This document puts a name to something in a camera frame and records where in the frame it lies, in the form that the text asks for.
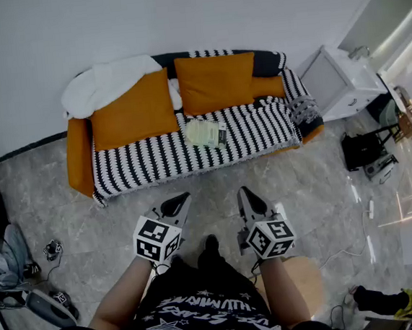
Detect person's black star-print shirt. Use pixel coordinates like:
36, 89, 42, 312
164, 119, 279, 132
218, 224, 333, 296
35, 246, 338, 330

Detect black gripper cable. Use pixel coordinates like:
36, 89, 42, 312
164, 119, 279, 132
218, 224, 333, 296
249, 259, 265, 279

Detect spare grey gripper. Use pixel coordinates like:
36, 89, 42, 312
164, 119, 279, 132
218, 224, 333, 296
24, 284, 82, 330

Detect small black grey gadget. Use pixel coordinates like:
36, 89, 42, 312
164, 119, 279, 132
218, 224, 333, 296
42, 238, 64, 264

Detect black bag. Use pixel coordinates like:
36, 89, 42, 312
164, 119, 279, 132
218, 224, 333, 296
340, 129, 387, 173

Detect orange sofa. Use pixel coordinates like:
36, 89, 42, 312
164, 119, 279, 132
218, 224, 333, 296
57, 38, 331, 211

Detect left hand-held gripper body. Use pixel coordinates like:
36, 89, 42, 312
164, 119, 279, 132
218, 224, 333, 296
129, 204, 193, 269

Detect green chair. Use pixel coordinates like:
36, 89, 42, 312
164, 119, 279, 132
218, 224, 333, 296
366, 98, 404, 146

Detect grey device with black parts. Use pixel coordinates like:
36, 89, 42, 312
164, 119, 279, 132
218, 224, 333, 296
362, 152, 401, 186

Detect black white striped blanket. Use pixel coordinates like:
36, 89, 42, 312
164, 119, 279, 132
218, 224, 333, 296
79, 39, 330, 209

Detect white fluffy blanket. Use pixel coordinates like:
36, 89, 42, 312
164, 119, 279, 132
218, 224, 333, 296
57, 51, 183, 121

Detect person's left forearm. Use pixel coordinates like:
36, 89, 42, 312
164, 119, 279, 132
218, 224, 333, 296
82, 255, 163, 330

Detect white cable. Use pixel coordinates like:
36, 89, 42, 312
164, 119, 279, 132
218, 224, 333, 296
314, 213, 374, 270

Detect large orange cushion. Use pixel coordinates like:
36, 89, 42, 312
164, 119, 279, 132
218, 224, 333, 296
173, 50, 260, 118
86, 66, 182, 152

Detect person's right forearm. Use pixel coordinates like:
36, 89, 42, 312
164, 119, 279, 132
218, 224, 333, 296
257, 254, 314, 330

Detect wooden table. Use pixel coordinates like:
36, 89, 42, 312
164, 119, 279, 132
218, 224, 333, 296
388, 84, 412, 142

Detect white cabinet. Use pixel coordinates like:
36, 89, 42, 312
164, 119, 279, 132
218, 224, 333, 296
294, 38, 390, 123

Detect person's black trousers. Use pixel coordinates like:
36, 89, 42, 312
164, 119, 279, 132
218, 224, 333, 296
194, 233, 226, 271

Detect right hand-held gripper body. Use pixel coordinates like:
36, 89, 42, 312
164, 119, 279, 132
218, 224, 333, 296
236, 212, 299, 263

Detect pale green book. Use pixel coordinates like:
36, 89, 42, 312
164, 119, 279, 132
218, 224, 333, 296
184, 116, 229, 152

